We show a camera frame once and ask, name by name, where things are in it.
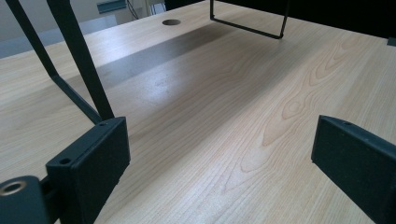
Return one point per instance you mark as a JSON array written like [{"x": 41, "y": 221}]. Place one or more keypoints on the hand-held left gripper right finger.
[{"x": 358, "y": 161}]

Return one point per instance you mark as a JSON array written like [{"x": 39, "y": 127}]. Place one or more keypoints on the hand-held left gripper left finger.
[{"x": 90, "y": 168}]

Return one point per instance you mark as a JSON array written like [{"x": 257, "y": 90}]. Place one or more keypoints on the black two-tier metal rack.
[{"x": 77, "y": 56}]

